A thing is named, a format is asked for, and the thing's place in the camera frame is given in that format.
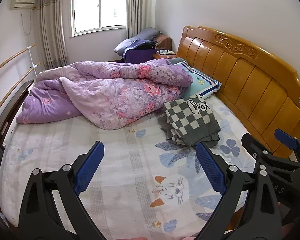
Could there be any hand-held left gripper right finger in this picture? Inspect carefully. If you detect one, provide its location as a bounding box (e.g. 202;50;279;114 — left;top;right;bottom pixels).
195;142;283;240

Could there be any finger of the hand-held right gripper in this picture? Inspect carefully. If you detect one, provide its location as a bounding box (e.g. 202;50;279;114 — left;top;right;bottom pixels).
275;129;300;161
241;133;300;173

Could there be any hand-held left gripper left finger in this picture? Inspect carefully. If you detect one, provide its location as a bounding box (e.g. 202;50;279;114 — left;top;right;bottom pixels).
17;141;105;240

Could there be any grey white checkered cardigan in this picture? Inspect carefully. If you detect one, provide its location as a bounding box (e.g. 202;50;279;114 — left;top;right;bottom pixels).
163;94;222;148

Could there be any printed pale bed sheet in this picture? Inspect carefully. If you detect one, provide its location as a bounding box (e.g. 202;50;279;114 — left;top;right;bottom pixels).
0;95;259;239

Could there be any folded grey garment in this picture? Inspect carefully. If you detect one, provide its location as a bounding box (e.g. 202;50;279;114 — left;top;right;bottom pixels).
157;112;220;148

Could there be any wooden bed headboard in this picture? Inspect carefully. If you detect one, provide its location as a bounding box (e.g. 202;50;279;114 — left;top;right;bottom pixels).
176;26;300;159

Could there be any teal striped pillow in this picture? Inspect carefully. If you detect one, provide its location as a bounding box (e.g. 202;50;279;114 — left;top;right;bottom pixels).
169;57;222;99

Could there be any purple floral quilt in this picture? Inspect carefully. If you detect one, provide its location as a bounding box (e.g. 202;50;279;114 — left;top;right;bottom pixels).
16;60;194;130

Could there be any black low cabinet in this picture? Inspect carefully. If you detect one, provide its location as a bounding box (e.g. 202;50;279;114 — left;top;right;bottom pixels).
0;79;35;137

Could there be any wooden nightstand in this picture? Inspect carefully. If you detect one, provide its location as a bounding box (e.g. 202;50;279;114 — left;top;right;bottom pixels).
153;52;177;60

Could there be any blue pillow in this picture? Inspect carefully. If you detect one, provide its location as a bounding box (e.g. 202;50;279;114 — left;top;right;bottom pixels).
114;37;140;54

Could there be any brown covered chair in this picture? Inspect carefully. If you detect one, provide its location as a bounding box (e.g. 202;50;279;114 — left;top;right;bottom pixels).
155;35;172;52

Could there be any beige striped curtain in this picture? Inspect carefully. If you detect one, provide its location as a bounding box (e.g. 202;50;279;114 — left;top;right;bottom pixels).
126;0;157;39
39;0;70;69

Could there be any grey pillow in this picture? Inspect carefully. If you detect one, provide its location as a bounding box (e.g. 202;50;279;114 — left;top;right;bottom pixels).
135;28;163;42

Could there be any white framed window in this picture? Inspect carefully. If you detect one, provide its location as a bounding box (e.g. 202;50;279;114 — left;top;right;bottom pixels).
70;0;128;37

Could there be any white air conditioner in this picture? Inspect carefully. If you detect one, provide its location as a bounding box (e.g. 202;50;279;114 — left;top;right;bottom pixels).
10;0;36;11

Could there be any wooden wall rail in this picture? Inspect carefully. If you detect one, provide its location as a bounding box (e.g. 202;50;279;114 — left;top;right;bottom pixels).
0;62;42;124
0;44;36;78

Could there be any white rail support pole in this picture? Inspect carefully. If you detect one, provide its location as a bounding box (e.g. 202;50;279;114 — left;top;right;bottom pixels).
27;45;39;77

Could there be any air conditioner cable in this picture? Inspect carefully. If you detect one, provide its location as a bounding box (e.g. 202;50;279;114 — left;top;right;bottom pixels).
20;12;33;35

